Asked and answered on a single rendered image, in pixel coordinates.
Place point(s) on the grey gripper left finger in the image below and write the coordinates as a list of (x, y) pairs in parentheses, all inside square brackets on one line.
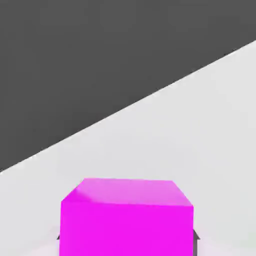
[(58, 237)]

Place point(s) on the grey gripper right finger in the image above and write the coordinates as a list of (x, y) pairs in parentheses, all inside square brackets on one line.
[(195, 244)]

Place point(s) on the small magenta cube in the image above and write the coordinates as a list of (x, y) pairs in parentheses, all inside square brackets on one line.
[(126, 226)]

